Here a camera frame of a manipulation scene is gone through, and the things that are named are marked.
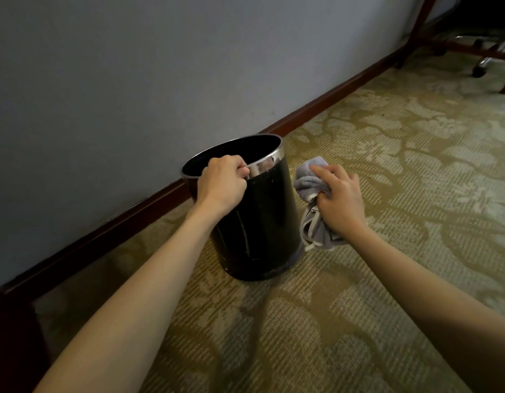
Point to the dark red wooden desk frame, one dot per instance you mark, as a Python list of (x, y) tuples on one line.
[(420, 20)]

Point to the person's right hand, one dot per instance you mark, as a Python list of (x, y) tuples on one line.
[(340, 204)]

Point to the office chair wheeled base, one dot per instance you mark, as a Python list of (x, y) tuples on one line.
[(478, 71)]

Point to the dark wooden baseboard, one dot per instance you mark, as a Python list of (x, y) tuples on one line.
[(326, 98)]

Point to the person's left hand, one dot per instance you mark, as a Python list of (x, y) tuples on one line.
[(219, 186)]

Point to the person's left forearm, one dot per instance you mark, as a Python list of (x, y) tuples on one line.
[(125, 311)]

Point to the person's right forearm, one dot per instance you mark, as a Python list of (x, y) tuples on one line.
[(432, 306)]

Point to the dark red wooden cabinet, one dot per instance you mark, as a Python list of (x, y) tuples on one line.
[(13, 347)]

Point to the grey cleaning cloth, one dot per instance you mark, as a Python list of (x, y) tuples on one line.
[(314, 229)]

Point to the black waste bin chrome rim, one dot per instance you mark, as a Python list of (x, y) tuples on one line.
[(264, 225)]

